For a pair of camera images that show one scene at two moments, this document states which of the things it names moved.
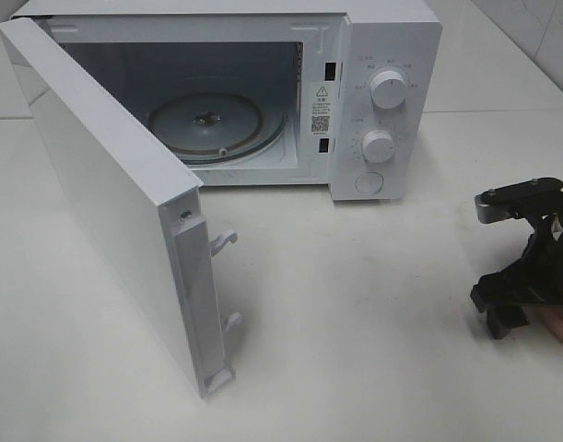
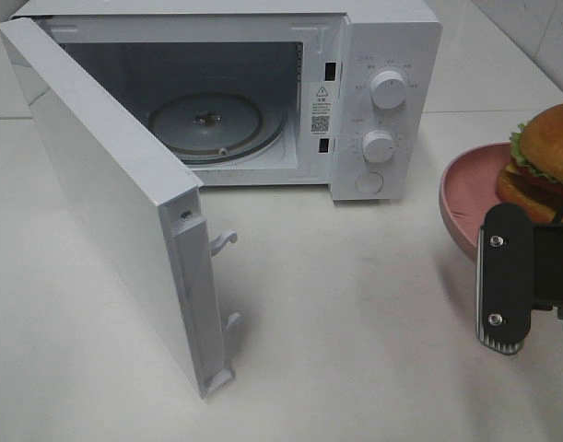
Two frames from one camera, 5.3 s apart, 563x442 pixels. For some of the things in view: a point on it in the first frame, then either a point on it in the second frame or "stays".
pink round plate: [557, 320] → [468, 190]
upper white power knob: [388, 89] stays
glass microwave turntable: [215, 128] stays
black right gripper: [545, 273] → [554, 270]
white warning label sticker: [321, 109] stays
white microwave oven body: [272, 94] stays
